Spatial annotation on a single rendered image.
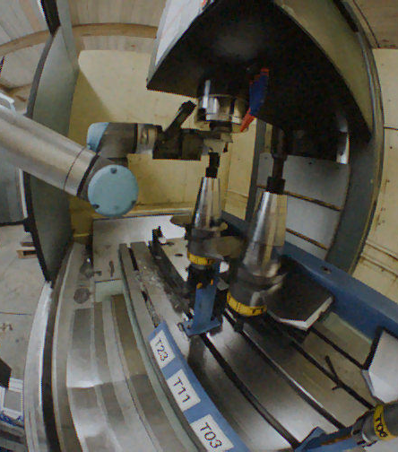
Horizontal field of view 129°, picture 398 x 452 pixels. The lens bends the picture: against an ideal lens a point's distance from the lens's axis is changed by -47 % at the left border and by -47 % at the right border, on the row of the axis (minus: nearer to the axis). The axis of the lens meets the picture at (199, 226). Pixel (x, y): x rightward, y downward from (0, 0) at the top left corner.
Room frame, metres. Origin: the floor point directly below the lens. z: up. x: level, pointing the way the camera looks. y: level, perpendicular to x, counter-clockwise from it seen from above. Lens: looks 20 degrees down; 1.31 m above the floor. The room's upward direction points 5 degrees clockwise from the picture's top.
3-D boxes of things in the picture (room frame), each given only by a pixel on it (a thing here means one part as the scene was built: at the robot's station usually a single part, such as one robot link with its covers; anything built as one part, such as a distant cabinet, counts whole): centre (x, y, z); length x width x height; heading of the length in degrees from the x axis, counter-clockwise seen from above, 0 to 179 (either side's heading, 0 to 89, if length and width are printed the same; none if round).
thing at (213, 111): (0.51, -0.04, 1.48); 0.16 x 0.16 x 0.12
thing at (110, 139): (0.37, 0.21, 1.36); 0.11 x 0.08 x 0.09; 120
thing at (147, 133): (0.41, 0.14, 1.37); 0.08 x 0.05 x 0.08; 30
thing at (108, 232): (1.09, 0.30, 0.75); 0.89 x 0.67 x 0.26; 120
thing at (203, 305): (0.32, -0.03, 1.05); 0.10 x 0.05 x 0.30; 120
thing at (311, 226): (0.73, -0.42, 1.16); 0.48 x 0.05 x 0.51; 30
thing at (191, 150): (0.45, 0.07, 1.36); 0.12 x 0.08 x 0.09; 120
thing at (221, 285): (0.42, -0.05, 0.97); 0.13 x 0.03 x 0.15; 30
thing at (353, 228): (0.88, -0.68, 1.20); 0.70 x 0.62 x 2.40; 30
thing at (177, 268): (0.59, 0.00, 0.96); 0.29 x 0.23 x 0.05; 30
